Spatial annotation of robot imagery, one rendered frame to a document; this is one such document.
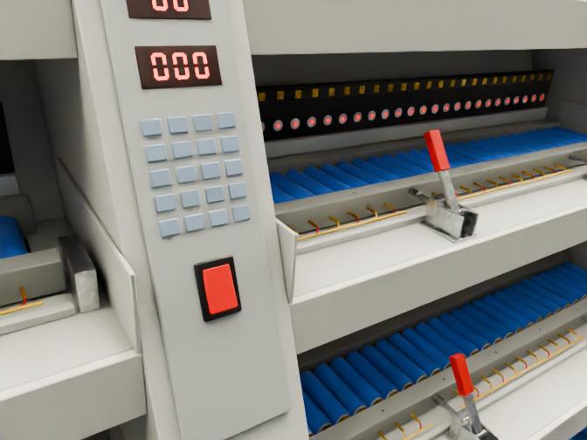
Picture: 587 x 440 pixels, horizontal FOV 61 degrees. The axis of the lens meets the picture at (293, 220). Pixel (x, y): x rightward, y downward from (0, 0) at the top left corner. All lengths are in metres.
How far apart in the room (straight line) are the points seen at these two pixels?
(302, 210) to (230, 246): 0.12
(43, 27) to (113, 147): 0.07
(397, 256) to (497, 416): 0.23
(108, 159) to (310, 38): 0.16
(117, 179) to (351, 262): 0.18
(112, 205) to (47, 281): 0.08
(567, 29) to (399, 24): 0.23
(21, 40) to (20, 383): 0.17
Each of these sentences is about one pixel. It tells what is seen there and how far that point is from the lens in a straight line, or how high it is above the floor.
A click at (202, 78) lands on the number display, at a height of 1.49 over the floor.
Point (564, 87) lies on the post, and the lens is 0.87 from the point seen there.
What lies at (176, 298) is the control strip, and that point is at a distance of 0.28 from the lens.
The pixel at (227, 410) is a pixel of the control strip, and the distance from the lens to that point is 0.31.
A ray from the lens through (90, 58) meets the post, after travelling 0.28.
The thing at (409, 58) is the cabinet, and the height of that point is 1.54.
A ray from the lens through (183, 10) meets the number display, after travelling 0.30.
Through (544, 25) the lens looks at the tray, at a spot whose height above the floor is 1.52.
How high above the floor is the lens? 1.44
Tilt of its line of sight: 7 degrees down
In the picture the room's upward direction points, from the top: 8 degrees counter-clockwise
